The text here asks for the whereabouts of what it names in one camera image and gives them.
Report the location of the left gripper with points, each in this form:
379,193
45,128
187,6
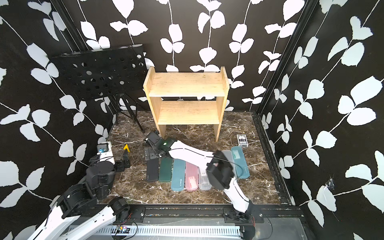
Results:
122,165

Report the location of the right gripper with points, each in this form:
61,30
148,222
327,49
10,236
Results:
150,153

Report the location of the dark grey pencil case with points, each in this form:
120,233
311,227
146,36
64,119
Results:
153,170

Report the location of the dark green pencil case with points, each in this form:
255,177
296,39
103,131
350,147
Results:
165,172

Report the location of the light blue pencil case top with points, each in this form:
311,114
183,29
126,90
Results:
178,175

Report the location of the pink pencil case top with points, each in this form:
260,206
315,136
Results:
191,177

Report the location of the frosted clear pencil case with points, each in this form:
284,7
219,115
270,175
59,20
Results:
229,156

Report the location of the teal pencil case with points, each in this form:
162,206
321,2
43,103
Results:
241,166

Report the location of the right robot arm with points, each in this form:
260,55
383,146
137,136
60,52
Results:
217,167

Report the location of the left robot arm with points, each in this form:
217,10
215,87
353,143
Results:
79,199

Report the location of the wooden two-tier shelf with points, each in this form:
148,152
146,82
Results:
187,98

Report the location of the yellow triangular block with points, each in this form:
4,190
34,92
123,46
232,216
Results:
126,148

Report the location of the small circuit board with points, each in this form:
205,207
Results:
121,230

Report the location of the small printed card box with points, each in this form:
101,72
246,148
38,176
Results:
242,140

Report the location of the black perforated music stand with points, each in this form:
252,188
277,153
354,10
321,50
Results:
114,72

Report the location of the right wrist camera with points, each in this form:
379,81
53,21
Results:
153,139

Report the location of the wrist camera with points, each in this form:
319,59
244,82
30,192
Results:
153,139
105,152

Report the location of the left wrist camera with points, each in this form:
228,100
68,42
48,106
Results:
105,152

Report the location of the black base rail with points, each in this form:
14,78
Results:
143,213

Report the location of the white ribbed cable duct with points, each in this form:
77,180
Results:
176,231

